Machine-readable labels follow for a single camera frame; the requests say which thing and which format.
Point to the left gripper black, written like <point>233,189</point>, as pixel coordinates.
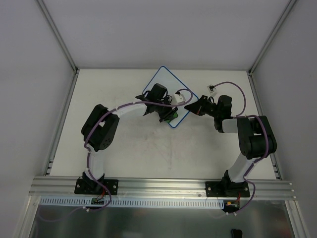
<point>166,114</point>

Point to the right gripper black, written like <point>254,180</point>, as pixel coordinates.
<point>202,106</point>

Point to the blue framed whiteboard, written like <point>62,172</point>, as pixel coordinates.
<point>173,84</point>

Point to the green bone-shaped eraser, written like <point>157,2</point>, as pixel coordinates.
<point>171,117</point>

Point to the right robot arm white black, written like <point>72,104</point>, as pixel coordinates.
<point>255,139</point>

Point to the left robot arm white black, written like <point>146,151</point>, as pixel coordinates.
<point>99,132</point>

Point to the black object bottom edge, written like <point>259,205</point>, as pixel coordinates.
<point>236,233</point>

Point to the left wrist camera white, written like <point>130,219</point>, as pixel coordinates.
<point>178,98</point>

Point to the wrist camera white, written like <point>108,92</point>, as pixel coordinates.
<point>178,98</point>
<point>212,90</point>

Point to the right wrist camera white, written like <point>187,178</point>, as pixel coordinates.
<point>212,90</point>

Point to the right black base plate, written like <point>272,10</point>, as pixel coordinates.
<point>231,189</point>

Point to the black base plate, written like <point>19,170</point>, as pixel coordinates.
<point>90,187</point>
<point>231,189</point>

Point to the left aluminium frame post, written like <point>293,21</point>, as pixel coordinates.
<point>56,33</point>

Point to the aluminium frame post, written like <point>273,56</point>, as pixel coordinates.
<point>273,33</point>
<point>56,33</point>

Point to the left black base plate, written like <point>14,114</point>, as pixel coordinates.
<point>90,187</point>

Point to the white slotted cable duct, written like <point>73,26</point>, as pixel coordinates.
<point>133,202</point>

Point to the right aluminium frame post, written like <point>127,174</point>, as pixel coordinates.
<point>273,33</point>

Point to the aluminium mounting rail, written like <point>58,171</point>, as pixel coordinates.
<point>161,188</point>

